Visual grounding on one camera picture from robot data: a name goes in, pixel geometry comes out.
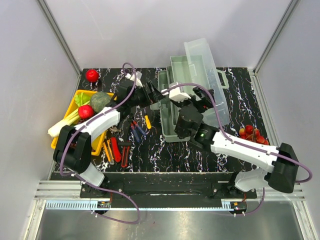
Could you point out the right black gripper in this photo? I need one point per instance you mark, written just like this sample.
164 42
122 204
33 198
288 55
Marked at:
202 105

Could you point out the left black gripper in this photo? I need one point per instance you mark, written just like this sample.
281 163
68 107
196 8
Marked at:
154 94

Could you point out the black claw hammer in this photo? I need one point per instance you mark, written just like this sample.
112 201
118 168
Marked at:
116 128

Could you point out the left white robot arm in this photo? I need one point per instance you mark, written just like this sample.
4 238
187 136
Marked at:
74 144

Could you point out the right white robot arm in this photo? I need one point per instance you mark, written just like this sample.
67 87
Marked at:
277 167

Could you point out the blue screwdriver with red band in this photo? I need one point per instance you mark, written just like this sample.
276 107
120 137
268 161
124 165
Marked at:
139 128

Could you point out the red cherry bunch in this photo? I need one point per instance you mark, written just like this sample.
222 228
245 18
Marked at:
252 134

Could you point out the red tomato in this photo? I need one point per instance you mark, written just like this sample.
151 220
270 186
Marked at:
92 76

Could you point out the yellow plastic tray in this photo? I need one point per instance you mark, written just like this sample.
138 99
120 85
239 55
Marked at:
98 141

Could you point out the red radish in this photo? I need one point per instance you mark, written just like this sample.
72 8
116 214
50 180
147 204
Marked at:
85 111

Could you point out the green lettuce leaf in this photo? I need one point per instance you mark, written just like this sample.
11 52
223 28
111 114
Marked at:
82 99

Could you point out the red utility knife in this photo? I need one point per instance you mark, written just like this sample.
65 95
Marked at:
115 150

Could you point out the white green leek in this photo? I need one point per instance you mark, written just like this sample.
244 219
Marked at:
68 120

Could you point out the yellow handled screwdriver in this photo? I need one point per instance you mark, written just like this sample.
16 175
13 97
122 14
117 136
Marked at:
147 122

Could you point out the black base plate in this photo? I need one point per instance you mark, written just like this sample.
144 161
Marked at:
176 190

